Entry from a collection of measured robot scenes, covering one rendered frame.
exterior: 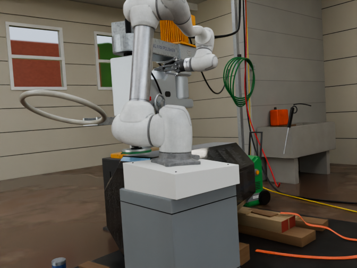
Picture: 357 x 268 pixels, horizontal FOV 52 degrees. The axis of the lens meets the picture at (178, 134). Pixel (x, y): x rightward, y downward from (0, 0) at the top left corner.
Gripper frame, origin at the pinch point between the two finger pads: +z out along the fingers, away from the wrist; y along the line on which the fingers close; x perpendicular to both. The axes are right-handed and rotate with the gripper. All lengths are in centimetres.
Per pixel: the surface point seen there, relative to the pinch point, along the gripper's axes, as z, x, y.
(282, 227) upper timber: -53, 93, 131
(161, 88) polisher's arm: 18.8, 31.2, 10.0
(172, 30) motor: 25, 64, -40
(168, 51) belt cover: 18, 43, -19
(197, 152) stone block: 0, 50, 62
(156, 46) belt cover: 17.7, 26.5, -21.0
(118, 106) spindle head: 35.1, -3.0, 22.5
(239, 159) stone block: -20, 89, 74
